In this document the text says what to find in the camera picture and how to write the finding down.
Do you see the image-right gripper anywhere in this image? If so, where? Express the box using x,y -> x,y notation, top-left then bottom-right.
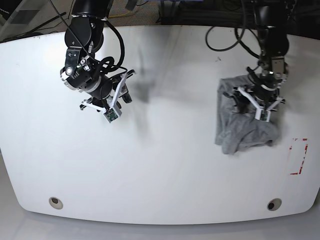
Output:
223,85 -> 279,114

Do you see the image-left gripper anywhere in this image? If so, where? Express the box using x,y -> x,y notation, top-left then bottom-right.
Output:
87,76 -> 132,105

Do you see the grey T-shirt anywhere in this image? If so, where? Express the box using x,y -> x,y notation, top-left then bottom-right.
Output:
215,75 -> 280,155

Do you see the red tape rectangle marking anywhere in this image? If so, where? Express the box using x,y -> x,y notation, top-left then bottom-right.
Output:
288,138 -> 309,176

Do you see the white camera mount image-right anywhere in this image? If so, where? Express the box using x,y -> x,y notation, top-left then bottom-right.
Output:
233,85 -> 286,123

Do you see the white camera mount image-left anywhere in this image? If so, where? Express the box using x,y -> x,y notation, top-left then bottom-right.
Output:
79,69 -> 136,123

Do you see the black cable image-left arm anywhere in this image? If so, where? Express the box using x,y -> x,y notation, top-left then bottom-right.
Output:
48,0 -> 128,76

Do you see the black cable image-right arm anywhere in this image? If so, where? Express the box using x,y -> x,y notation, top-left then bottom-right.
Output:
205,0 -> 263,61

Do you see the yellow cable on floor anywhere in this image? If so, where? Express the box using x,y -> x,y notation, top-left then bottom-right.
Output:
109,9 -> 141,20

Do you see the right table cable grommet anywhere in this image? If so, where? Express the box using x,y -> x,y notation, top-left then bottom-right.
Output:
267,198 -> 282,211

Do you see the table cable grommet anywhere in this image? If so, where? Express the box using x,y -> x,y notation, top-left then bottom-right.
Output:
48,197 -> 63,210
267,198 -> 282,211

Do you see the left table cable grommet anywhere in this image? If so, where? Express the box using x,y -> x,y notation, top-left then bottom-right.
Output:
48,197 -> 63,210

